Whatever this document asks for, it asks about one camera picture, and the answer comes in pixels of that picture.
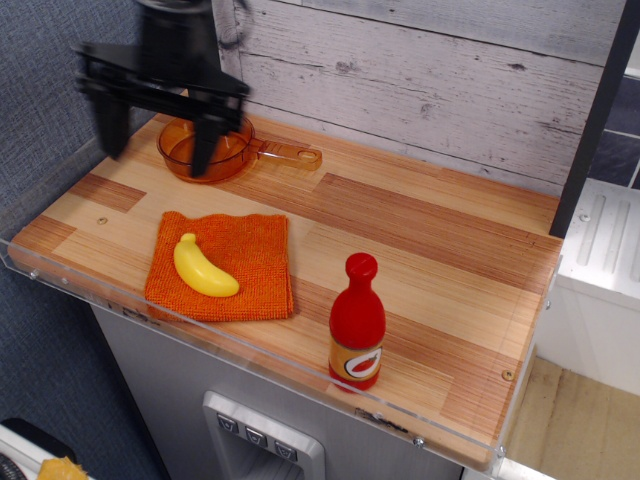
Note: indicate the dark right frame post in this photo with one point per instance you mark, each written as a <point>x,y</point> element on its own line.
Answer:
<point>615,67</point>

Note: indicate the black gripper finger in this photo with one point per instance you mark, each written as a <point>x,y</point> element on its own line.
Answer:
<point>207,134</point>
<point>112,120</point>

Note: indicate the yellow object at corner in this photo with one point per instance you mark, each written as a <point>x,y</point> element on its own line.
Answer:
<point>61,469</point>

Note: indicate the clear acrylic table guard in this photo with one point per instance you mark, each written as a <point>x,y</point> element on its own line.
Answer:
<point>449,176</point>

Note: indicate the grey toy fridge cabinet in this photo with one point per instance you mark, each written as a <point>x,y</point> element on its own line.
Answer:
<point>213,415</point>

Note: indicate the red toy sauce bottle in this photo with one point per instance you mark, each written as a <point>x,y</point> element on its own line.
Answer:
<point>357,326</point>

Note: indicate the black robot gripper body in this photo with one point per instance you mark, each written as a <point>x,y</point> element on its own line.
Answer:
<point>173,68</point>

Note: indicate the orange transparent plastic pot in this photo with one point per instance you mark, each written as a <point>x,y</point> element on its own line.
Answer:
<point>234,152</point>

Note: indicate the white toy sink unit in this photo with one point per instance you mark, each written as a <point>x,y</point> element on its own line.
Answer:
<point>590,324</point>

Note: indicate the black white object at corner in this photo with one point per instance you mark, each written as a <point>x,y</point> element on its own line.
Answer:
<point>28,446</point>

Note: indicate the yellow toy banana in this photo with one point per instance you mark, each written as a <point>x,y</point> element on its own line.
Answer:
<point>199,273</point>

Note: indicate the orange woven cloth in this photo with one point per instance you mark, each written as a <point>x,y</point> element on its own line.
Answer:
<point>252,249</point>

